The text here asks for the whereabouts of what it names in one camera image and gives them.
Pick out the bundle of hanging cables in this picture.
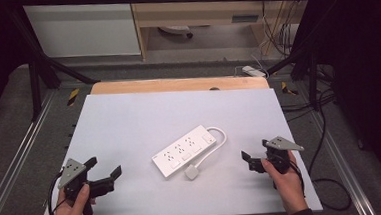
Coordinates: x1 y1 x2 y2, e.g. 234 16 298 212
259 0 304 58

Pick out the white floor power strip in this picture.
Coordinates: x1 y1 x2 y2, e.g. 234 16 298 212
241 64 268 80

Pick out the wooden table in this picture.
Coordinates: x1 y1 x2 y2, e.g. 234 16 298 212
89 71 271 101

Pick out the person's right hand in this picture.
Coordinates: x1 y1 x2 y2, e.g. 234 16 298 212
259 150 309 215

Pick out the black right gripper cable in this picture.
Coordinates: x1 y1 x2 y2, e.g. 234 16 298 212
289 160 306 199

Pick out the aluminium rail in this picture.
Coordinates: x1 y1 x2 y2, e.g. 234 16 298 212
307 108 377 215
0 90 65 215

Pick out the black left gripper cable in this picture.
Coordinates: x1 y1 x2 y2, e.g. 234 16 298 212
44 171 68 215

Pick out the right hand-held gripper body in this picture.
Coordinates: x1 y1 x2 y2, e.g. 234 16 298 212
246 134 307 177

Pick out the yellow black tape marker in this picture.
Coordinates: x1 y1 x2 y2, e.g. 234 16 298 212
65 87 81 107
280 80 299 98

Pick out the white power strip cable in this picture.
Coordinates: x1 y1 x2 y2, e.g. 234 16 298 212
192 125 230 170

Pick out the white table board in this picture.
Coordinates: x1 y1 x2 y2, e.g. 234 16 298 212
32 81 324 215

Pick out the white chair base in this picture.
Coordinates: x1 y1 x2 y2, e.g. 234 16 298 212
157 23 195 41

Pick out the white cabinet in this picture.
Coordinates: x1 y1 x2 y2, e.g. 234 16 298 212
23 0 142 62

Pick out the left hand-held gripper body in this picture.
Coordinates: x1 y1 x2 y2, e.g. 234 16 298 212
55 155 118 215

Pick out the black floor cable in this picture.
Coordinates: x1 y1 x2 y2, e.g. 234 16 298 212
279 87 354 215

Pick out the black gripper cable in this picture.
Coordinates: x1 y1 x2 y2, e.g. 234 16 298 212
44 171 68 215
289 160 306 199

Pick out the white plug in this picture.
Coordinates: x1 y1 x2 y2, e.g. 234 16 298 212
183 163 201 182

